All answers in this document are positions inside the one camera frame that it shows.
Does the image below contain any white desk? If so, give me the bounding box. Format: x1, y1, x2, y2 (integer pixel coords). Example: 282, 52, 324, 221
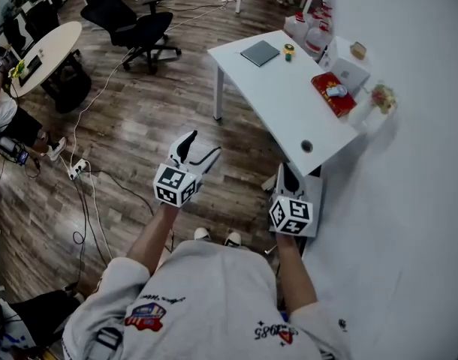
207, 29, 360, 178

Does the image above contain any small white device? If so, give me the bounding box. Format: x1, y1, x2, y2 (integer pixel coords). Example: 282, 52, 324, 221
324, 84, 348, 99

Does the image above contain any long white cable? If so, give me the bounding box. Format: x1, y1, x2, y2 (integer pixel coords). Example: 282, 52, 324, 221
68, 1, 230, 167

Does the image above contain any flower bouquet in vase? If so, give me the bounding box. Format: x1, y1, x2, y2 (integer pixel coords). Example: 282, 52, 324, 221
369, 83, 398, 116

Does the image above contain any person's left forearm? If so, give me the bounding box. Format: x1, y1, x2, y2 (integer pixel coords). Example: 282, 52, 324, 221
126, 202, 179, 275

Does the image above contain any black office chair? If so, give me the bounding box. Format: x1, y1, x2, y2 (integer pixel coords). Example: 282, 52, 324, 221
80, 0, 182, 76

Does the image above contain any black floor cable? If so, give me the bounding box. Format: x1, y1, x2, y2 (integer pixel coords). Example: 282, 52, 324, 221
71, 166, 155, 277

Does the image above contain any clear jug with red cap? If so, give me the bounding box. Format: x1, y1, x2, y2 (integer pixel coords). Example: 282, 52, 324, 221
283, 11, 309, 48
304, 20, 332, 55
307, 1, 333, 29

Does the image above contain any grey notebook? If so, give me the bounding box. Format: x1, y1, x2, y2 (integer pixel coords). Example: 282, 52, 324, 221
240, 40, 281, 68

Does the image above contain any person's grey printed t-shirt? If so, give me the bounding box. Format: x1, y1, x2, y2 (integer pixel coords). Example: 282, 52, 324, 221
61, 239, 351, 360

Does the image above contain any small brown box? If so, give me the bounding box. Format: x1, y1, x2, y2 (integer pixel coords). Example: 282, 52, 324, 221
349, 41, 368, 61

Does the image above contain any device with blue screen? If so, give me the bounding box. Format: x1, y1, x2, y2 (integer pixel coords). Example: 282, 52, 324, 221
0, 136, 30, 167

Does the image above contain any white carton box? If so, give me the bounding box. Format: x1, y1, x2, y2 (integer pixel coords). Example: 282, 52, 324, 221
318, 35, 372, 94

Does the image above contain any black stool seat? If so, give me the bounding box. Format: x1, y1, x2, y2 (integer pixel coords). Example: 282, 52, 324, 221
6, 289, 83, 349

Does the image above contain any person's right forearm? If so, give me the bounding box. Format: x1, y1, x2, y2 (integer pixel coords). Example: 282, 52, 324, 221
275, 232, 319, 315

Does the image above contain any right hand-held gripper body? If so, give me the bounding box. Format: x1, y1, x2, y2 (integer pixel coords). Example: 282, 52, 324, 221
269, 192, 314, 236

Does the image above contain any oval beige table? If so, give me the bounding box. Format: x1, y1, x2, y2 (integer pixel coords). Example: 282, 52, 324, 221
9, 20, 93, 115

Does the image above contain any black tablet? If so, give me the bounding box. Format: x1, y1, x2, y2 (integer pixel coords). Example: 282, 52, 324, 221
18, 54, 44, 88

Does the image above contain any red flat box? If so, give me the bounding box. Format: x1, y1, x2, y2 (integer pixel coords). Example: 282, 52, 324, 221
311, 71, 358, 119

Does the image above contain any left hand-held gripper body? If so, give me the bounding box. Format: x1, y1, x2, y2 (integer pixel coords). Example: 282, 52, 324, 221
152, 157, 204, 208

